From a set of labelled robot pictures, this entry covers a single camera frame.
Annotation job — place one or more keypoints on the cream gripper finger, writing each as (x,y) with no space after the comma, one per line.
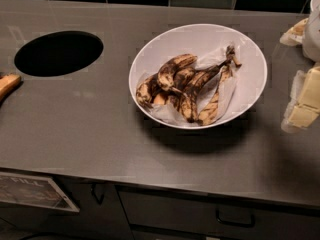
(294,36)
(304,106)

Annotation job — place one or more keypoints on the wooden object at left edge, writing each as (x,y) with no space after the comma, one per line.
(8,83)

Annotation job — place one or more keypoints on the white paper liner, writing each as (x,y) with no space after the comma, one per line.
(168,113)

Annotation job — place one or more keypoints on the orange fruit in bowl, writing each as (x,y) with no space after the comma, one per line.
(160,99)

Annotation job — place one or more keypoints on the framed fill sign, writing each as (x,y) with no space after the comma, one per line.
(35,191)

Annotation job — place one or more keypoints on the white round bowl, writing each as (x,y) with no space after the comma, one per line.
(208,42)

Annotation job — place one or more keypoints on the grey cabinet drawer front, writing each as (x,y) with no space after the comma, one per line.
(196,214)

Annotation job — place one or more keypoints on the black drawer handle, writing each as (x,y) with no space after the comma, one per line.
(223,218)

